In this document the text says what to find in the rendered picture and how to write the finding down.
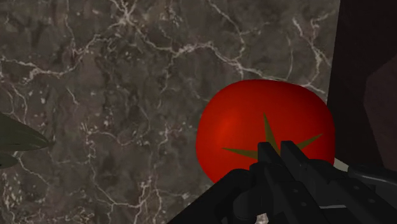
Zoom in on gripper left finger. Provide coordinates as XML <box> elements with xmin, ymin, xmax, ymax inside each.
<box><xmin>167</xmin><ymin>141</ymin><xmax>281</xmax><ymax>224</ymax></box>

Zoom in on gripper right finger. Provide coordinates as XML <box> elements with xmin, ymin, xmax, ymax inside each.
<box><xmin>280</xmin><ymin>140</ymin><xmax>397</xmax><ymax>224</ymax></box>

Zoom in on red tomato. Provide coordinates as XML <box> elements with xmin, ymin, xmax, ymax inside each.
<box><xmin>195</xmin><ymin>79</ymin><xmax>337</xmax><ymax>185</ymax></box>

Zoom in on dark green plant leaves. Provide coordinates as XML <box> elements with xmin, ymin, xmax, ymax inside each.
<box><xmin>0</xmin><ymin>113</ymin><xmax>55</xmax><ymax>170</ymax></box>

